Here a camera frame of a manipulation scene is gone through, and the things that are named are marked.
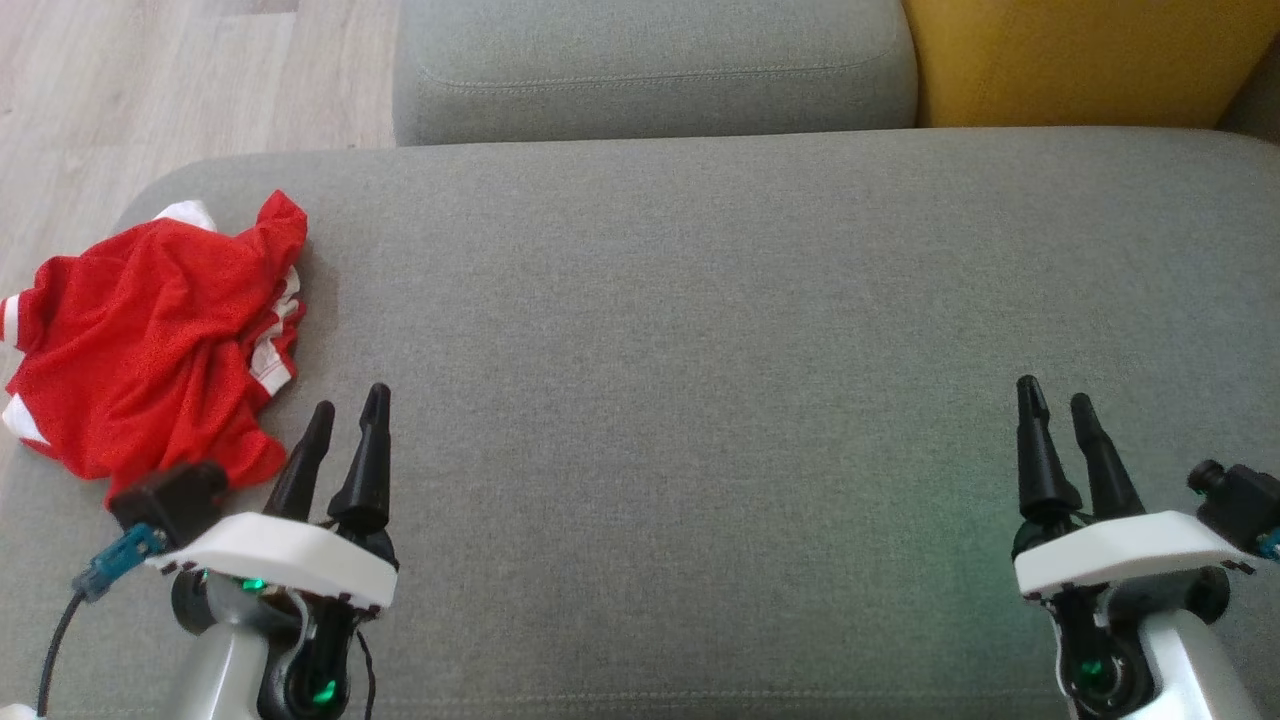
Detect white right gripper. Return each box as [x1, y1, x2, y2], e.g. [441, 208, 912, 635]
[1013, 375, 1257, 720]

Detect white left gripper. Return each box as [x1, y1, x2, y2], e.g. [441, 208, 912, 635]
[145, 383, 401, 720]

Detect red shirt white sleeves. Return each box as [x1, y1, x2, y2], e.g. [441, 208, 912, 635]
[0, 190, 309, 509]

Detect large yellow sofa back cushion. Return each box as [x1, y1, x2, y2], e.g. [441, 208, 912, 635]
[900, 0, 1280, 130]

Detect long grey sofa seat cushion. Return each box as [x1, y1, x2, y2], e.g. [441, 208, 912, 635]
[392, 0, 920, 148]

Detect thin black cable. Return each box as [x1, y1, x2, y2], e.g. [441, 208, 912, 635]
[354, 628, 378, 720]

